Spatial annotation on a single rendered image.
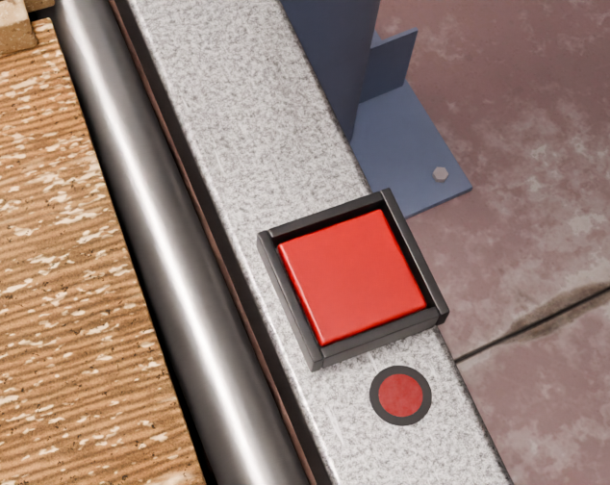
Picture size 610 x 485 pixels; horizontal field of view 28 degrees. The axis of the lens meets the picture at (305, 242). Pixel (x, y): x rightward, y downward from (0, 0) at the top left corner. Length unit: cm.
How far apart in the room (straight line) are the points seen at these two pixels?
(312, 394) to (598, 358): 108
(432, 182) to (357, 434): 112
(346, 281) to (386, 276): 2
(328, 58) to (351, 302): 82
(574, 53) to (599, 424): 58
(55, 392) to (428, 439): 18
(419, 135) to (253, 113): 107
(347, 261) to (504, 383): 101
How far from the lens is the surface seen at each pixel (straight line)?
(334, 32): 137
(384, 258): 63
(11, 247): 62
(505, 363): 163
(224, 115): 67
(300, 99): 68
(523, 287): 167
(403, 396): 61
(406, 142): 172
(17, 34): 67
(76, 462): 58
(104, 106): 67
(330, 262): 62
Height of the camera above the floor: 149
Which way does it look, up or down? 65 degrees down
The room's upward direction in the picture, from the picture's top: 10 degrees clockwise
